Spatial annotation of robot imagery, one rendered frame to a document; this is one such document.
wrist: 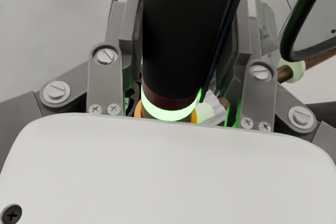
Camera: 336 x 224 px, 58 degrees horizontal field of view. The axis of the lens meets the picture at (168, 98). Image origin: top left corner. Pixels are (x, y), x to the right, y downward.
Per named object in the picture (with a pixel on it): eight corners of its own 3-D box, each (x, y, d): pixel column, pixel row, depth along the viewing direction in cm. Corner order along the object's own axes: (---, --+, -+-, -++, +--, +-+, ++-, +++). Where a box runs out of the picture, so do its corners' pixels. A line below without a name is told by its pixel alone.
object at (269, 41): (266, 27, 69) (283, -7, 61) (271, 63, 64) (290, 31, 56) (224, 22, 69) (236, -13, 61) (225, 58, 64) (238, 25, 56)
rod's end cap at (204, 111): (200, 108, 26) (204, 96, 25) (213, 126, 26) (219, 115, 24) (181, 117, 26) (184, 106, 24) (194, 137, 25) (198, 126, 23)
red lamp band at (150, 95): (180, 54, 19) (182, 41, 18) (210, 95, 17) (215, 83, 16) (131, 74, 18) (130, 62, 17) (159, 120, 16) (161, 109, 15)
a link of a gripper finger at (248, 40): (215, 149, 13) (215, 31, 16) (290, 157, 13) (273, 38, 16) (236, 115, 10) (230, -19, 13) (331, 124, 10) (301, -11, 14)
